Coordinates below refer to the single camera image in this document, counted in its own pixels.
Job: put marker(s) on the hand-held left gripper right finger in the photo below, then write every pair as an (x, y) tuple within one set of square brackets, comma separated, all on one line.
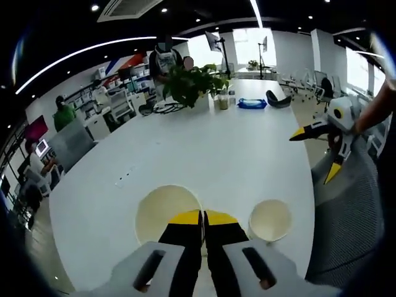
[(235, 253)]

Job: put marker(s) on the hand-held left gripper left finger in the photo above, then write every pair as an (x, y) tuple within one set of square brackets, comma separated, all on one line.
[(173, 247)]

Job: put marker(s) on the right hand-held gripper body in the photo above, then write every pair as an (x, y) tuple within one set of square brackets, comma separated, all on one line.
[(348, 119)]

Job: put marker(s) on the printed white paper cup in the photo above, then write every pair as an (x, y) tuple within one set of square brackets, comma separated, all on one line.
[(161, 210), (269, 219)]

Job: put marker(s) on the person's right hand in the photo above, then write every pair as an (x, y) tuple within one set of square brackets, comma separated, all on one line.
[(334, 139)]

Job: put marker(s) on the black curved headrest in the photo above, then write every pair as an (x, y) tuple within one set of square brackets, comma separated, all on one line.
[(278, 101)]

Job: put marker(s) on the row of white office chairs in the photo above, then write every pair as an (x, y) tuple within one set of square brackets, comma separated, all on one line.
[(309, 85)]

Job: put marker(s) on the grey mesh office chair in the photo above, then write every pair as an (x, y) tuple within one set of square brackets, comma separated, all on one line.
[(346, 210)]

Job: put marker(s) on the blue wipes packet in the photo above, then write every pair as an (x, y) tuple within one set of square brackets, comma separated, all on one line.
[(251, 103)]

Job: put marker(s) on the glass jar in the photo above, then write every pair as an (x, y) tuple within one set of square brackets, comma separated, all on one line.
[(232, 96), (223, 102)]

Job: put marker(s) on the monitor on black stand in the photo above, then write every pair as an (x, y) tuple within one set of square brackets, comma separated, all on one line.
[(263, 46), (213, 41)]

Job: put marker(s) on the white table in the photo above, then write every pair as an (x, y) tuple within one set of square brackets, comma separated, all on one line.
[(185, 148)]

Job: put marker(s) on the long ceiling light strip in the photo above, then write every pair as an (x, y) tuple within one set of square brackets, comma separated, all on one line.
[(257, 14), (77, 54)]

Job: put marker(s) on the green potted plant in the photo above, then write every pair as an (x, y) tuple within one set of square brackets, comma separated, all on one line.
[(191, 82)]

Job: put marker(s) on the white low cabinet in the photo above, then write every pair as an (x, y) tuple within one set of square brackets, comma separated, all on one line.
[(97, 125)]

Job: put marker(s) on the white office chair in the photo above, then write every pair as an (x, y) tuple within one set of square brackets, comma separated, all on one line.
[(120, 103), (43, 182)]

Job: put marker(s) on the pink screen monitor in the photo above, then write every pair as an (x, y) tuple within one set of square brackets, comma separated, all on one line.
[(36, 127)]

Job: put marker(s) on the ceiling air conditioner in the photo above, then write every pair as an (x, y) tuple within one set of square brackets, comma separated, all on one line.
[(130, 10)]

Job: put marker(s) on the wall shelf with white boxes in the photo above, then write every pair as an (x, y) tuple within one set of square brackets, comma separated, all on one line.
[(123, 77)]

